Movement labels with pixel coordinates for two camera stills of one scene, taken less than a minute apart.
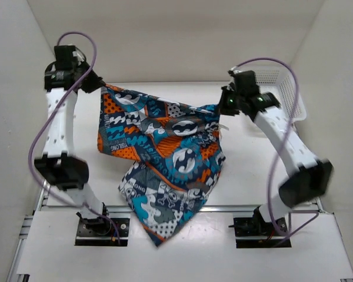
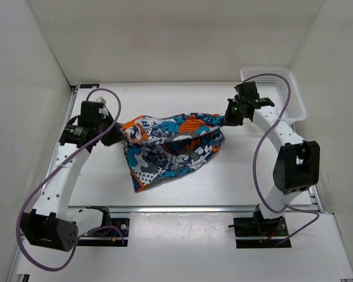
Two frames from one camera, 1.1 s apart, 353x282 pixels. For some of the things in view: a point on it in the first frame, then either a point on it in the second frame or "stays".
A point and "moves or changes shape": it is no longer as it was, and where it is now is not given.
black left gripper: x=95 y=83 to x=117 y=136
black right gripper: x=222 y=108 to x=230 y=120
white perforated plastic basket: x=281 y=82 stays
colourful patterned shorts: x=177 y=154 moves or changes shape
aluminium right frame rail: x=320 y=208 stays
